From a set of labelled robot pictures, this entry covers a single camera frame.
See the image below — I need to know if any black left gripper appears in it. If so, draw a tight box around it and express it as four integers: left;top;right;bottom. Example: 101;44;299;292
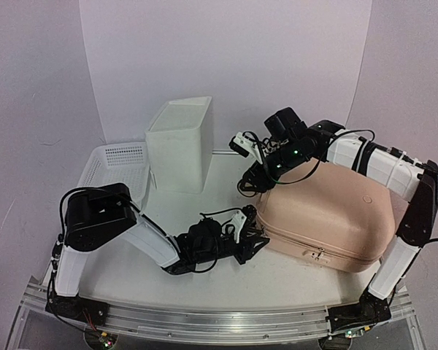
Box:
196;229;269;265

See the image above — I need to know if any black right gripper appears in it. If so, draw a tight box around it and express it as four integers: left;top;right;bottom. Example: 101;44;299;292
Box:
239;139;311;193

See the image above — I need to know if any beige hard-shell suitcase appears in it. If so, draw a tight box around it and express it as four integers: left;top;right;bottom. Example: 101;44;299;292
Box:
256;160;396;273

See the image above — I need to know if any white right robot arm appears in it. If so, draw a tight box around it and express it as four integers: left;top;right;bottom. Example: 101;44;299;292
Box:
230;108;438;334

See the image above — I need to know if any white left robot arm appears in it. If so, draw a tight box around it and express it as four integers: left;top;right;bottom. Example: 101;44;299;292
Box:
45;182;269;330

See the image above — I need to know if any white tall plastic bin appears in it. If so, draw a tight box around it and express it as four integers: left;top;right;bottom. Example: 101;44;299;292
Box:
145;96;214;194

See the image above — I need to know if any white perforated plastic basket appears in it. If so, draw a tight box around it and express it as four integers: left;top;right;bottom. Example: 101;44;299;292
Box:
77;141;150;210

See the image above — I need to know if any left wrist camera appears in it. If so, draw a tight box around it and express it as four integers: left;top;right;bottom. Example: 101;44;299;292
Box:
224;210;247;244

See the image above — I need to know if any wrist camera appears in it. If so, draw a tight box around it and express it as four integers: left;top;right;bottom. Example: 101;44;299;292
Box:
228;132;263;164
224;210;247;244

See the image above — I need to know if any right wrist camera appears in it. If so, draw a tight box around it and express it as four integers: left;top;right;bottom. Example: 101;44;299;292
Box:
228;132;263;164

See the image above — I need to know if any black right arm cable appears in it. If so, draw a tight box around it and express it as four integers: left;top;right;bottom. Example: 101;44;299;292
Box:
269;129;438;244

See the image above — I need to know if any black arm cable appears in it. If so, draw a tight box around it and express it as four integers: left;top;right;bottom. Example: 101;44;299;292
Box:
58;187;242;276
269;129;438;244

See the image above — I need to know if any aluminium front rail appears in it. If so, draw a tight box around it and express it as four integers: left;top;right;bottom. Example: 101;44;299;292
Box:
20;275;417;338

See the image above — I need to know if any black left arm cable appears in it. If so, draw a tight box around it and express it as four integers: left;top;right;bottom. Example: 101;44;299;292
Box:
58;187;242;276

